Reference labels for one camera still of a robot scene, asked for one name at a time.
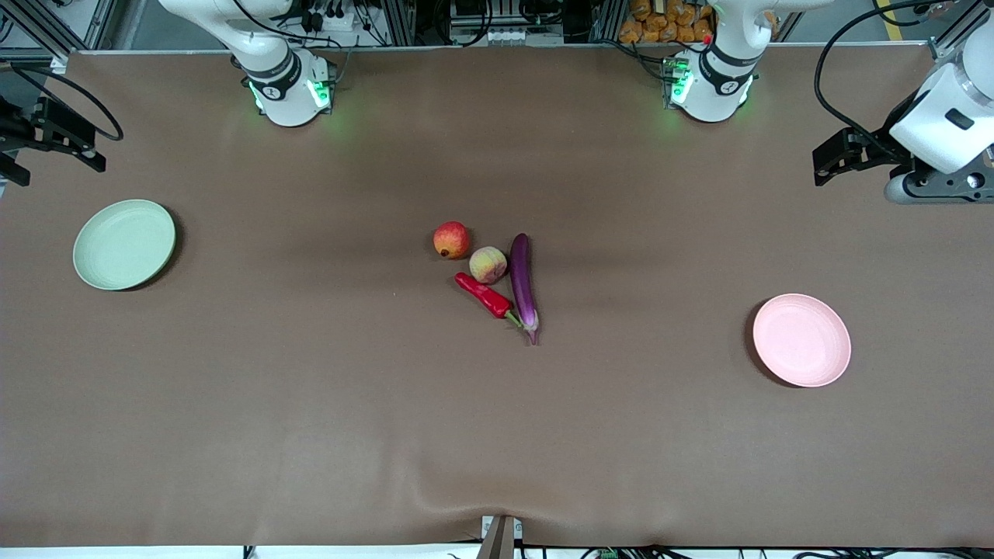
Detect purple eggplant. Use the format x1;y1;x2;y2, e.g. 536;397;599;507
509;233;540;346

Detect yellow pink peach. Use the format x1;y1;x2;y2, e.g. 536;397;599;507
469;246;509;285

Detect red chili pepper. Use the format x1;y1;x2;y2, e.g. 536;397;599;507
454;272;523;328

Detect red pomegranate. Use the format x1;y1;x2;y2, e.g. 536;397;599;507
433;221;471;260

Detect light green plate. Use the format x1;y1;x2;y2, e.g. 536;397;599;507
73;200;177;292

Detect pink plate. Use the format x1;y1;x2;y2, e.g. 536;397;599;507
752;293;853;388

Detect pile of orange items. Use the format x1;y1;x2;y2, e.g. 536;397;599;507
619;0;715;44

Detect white power strip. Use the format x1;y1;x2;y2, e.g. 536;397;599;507
299;0;366;32

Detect white connector block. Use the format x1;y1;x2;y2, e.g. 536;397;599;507
485;27;564;45

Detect brown table cloth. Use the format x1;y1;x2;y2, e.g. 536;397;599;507
0;43;994;549

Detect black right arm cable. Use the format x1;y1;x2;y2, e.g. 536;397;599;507
12;66;123;142

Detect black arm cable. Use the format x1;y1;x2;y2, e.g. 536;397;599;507
12;66;123;142
813;0;958;156

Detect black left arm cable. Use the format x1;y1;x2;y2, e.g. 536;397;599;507
813;0;958;156

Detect aluminium frame strut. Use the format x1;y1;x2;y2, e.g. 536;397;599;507
0;0;117;75
928;16;981;61

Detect aluminium frame post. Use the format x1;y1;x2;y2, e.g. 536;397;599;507
381;0;418;47

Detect black floor cable bundle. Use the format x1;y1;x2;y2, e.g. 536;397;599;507
520;543;994;559

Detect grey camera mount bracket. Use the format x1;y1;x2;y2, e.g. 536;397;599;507
478;515;523;559

